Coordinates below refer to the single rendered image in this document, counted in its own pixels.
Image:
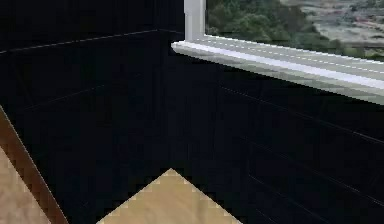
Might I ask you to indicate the white framed window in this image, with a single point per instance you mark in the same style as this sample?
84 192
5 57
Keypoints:
266 56

